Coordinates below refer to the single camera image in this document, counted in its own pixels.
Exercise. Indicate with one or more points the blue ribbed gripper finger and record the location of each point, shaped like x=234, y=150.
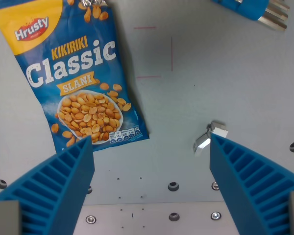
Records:
x=56, y=186
x=250, y=181

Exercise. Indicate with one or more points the blue Hrusty peanut bag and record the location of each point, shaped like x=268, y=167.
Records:
x=73, y=73

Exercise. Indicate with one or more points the small metal bracket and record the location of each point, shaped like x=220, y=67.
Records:
x=209, y=139

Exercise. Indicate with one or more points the silver table screw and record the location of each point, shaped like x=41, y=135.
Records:
x=215, y=215
x=90, y=219
x=214, y=185

